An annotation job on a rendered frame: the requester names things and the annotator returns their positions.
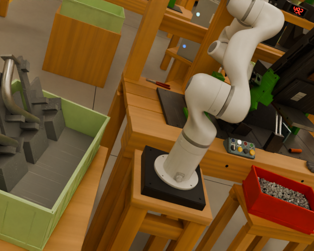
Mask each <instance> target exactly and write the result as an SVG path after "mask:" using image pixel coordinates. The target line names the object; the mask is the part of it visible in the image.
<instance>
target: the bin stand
mask: <svg viewBox="0 0 314 251"><path fill-rule="evenodd" d="M239 205H240V206H241V208H242V210H243V212H244V214H245V217H246V219H247V221H248V222H247V223H246V224H245V225H243V226H242V228H241V229H240V231H239V232H238V234H237V235H236V237H235V238H234V240H233V241H232V243H231V244H230V246H229V247H228V249H227V250H226V251H261V250H262V248H263V247H264V246H265V244H266V243H267V242H268V240H269V239H270V238H273V239H279V240H285V241H290V242H289V243H288V244H287V246H286V247H285V248H284V249H283V251H303V250H304V249H305V248H306V246H307V245H310V244H311V243H312V242H313V241H314V234H312V233H311V234H310V235H308V234H305V233H302V232H299V231H297V230H294V229H291V228H288V227H285V226H283V225H280V224H277V223H274V222H272V221H269V220H266V219H263V218H260V217H258V216H255V215H252V214H249V213H248V211H247V207H246V202H245V197H244V192H243V188H242V185H238V184H233V186H232V188H231V189H230V191H229V196H228V197H227V199H226V201H225V202H224V204H223V205H222V207H221V209H220V210H219V212H218V214H217V215H216V217H215V219H214V220H213V222H212V223H211V225H210V227H209V228H208V230H207V232H206V233H205V235H204V236H203V238H202V240H201V241H200V243H199V245H198V246H197V248H196V250H195V251H210V250H211V249H212V247H213V246H214V244H215V243H216V241H217V240H218V238H219V236H220V235H221V233H222V232H223V230H224V229H225V227H226V226H227V224H228V222H229V221H230V219H231V218H232V216H233V215H234V213H235V212H236V210H237V208H238V207H239Z"/></svg>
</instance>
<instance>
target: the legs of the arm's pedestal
mask: <svg viewBox="0 0 314 251"><path fill-rule="evenodd" d="M131 170H132V161H131V163H130V165H129V167H128V170H127V172H126V175H125V177H124V179H123V181H122V183H121V186H120V188H119V191H118V193H117V195H116V198H115V200H114V202H113V205H112V207H111V209H110V212H109V214H108V217H107V219H106V221H105V224H104V226H103V228H102V231H101V233H100V235H99V238H98V240H97V243H96V245H95V247H94V250H93V251H128V250H129V248H130V246H131V244H132V242H133V240H134V238H135V236H136V234H137V232H138V231H139V232H143V233H147V234H151V235H150V237H149V239H148V241H147V243H146V245H145V247H144V249H143V251H163V249H164V247H165V245H166V243H167V242H168V240H169V239H171V241H170V243H169V245H168V247H167V249H166V250H165V251H192V249H193V247H194V246H195V244H196V242H197V241H198V239H199V238H200V236H201V234H202V233H203V231H204V229H205V228H206V225H203V224H199V223H195V222H191V221H188V220H184V219H180V218H176V217H172V216H169V215H165V214H161V216H158V215H154V214H150V213H147V211H148V210H146V209H142V208H138V207H135V206H131V205H130V192H131Z"/></svg>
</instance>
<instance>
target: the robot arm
mask: <svg viewBox="0 0 314 251"><path fill-rule="evenodd" d="M268 2H269V0H227V3H226V7H227V10H228V12H229V13H230V14H231V15H232V16H233V17H235V18H234V19H233V21H232V23H231V24H230V26H226V27H225V28H224V29H223V30H222V32H221V34H220V36H219V38H218V40H216V41H214V42H213V43H212V44H211V45H210V46H209V48H208V50H207V54H208V55H209V56H211V57H212V58H213V59H215V60H216V61H217V62H219V63H220V64H221V65H223V67H224V71H225V73H226V75H227V77H228V79H229V81H230V83H231V85H229V84H227V83H225V82H223V81H221V80H219V79H217V78H214V77H212V76H210V75H207V74H204V73H198V74H195V75H194V76H192V77H191V78H190V79H189V80H188V82H187V84H186V87H185V101H186V105H187V109H188V119H187V122H186V124H185V126H184V128H183V129H182V131H181V133H180V135H179V137H178V138H177V140H176V142H175V144H174V146H173V147H172V149H171V151H170V153H169V154H164V155H160V156H159V157H157V158H156V160H155V162H154V168H155V171H156V173H157V175H158V176H159V178H160V179H161V180H162V181H164V182H165V183H166V184H168V185H169V186H171V187H174V188H176V189H180V190H190V189H193V188H194V187H195V186H196V185H197V183H198V176H197V173H196V171H195V169H196V168H197V166H198V165H199V163H200V161H201V160H202V158H203V157H204V155H205V154H206V152H207V150H208V149H209V147H210V145H211V144H212V142H213V141H214V139H215V137H216V134H217V130H216V127H215V126H214V124H213V123H212V122H211V121H210V120H209V118H208V117H207V116H206V115H205V113H204V111H205V112H208V113H210V114H212V115H214V116H216V117H218V118H220V119H222V120H224V121H226V122H229V123H239V122H241V121H242V120H244V118H245V117H246V116H247V114H248V112H249V110H250V104H251V96H250V88H249V83H251V84H252V85H254V86H255V85H257V84H256V83H255V82H254V80H252V79H251V77H253V78H255V77H256V74H255V71H254V69H253V65H252V64H251V63H250V61H251V59H252V56H253V54H254V52H255V49H256V47H257V45H258V44H259V43H260V42H262V41H265V40H267V39H270V38H272V37H274V36H275V35H276V34H278V33H279V32H280V30H281V29H282V27H283V25H284V22H285V19H284V15H283V13H282V11H281V10H279V9H278V8H277V7H275V6H273V5H271V4H269V3H268ZM252 27H253V28H252Z"/></svg>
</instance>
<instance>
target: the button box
mask: <svg viewBox="0 0 314 251"><path fill-rule="evenodd" d="M232 139H233V138H231V137H229V138H227V139H226V140H224V141H223V145H224V147H225V149H226V151H227V153H230V154H234V155H238V156H242V157H246V158H250V159H255V154H254V155H251V154H250V153H249V152H248V153H245V152H244V149H248V150H249V151H250V150H254V151H255V144H253V143H252V144H253V147H251V146H250V144H251V143H250V142H247V145H244V142H245V141H242V140H240V141H241V144H239V143H238V139H235V142H232ZM232 145H235V146H236V150H232V149H231V146H232ZM238 147H241V148H242V151H241V152H239V151H238Z"/></svg>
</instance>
